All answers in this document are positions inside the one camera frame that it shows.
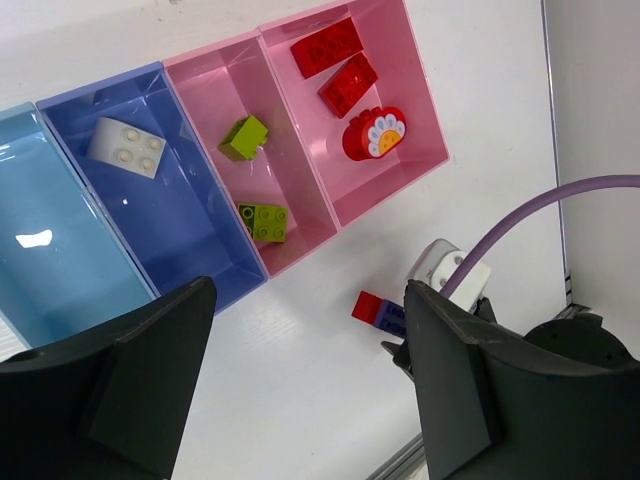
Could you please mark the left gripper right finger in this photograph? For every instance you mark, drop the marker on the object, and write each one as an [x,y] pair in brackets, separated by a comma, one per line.
[493,406]

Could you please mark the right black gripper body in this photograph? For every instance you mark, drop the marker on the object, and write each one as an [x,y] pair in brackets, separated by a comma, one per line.
[575,333]

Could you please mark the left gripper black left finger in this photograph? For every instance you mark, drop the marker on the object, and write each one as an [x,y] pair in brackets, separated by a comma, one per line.
[110,402]

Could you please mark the blue lego brick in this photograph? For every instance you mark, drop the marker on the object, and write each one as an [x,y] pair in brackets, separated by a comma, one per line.
[391,319]

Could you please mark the white lego brick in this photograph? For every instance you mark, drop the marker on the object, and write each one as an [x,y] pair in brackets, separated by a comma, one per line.
[126,147]

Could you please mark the red white lego piece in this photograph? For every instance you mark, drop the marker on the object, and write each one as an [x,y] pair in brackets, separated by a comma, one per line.
[374,133]

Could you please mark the yellow green lego block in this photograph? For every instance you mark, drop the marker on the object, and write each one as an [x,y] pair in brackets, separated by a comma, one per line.
[244,138]

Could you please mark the red lego brick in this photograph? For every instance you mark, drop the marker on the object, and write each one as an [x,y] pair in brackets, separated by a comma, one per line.
[325,48]
[348,85]

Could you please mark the light blue bin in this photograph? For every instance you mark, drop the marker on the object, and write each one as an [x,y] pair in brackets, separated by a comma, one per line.
[63,268]

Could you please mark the dark blue bin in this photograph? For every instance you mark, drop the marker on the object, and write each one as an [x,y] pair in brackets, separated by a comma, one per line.
[179,225]

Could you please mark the large pink bin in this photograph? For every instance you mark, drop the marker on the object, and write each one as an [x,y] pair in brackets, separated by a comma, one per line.
[354,187]

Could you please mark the small pink bin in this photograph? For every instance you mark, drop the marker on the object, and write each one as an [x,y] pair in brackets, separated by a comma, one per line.
[221,84]

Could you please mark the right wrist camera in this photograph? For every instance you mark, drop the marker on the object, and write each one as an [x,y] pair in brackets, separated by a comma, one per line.
[439,261]

